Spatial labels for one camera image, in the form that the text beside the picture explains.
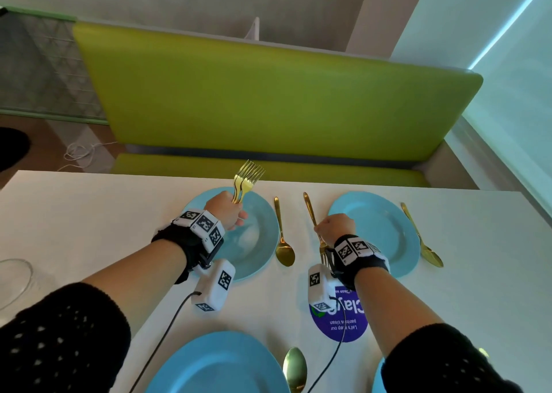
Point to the person's left hand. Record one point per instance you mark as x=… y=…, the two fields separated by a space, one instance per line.
x=224 y=211

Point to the person's right hand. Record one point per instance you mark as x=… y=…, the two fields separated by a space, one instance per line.
x=336 y=228

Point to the black knitted sleeve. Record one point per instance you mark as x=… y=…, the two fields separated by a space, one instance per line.
x=448 y=362
x=64 y=341

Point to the person's right forearm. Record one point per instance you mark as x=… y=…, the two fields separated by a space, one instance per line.
x=392 y=310

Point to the clear drinking glass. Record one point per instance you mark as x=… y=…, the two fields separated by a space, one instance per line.
x=15 y=282

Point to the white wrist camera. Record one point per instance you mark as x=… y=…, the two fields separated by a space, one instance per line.
x=321 y=289
x=213 y=287

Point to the white roller blind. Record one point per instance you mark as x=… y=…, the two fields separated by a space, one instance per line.
x=517 y=103

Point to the person's left forearm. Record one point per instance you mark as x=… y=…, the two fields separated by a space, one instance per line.
x=138 y=280

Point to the white sign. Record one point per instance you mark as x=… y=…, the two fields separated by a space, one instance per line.
x=254 y=30

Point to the green bench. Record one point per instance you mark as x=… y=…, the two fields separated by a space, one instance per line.
x=258 y=103

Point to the blue round sticker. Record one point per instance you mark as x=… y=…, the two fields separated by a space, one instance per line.
x=351 y=328

